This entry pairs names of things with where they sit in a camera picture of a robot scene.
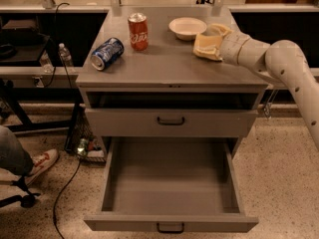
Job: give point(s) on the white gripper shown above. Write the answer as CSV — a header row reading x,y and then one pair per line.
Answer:
x,y
231,49

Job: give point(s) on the yellow sponge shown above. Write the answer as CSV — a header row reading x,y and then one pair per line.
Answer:
x,y
207,43

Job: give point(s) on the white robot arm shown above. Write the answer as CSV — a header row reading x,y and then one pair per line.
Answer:
x,y
282,62

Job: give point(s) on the grey drawer cabinet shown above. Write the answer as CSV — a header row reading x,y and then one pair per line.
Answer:
x,y
168,76

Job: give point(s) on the closed grey upper drawer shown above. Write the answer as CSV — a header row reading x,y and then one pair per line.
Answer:
x,y
170,123

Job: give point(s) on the open grey lower drawer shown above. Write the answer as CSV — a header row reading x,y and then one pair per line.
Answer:
x,y
170,185

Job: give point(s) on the white bowl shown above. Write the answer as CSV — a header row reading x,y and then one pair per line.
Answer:
x,y
186,28

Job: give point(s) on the red soda can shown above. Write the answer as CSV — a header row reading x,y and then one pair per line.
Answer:
x,y
138,28

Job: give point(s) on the blue soda can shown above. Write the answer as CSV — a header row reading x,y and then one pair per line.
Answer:
x,y
107,53

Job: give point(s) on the clear water bottle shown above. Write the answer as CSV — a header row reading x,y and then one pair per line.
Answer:
x,y
65,56

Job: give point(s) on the white and red sneaker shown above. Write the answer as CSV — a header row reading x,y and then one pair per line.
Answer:
x,y
33,167

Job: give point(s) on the black chair base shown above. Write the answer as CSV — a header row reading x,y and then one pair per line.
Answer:
x,y
26,201

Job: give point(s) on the black wire basket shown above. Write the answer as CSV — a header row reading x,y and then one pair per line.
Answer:
x,y
81,142

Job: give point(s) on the black table frame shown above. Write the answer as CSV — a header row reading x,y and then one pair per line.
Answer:
x,y
14,96

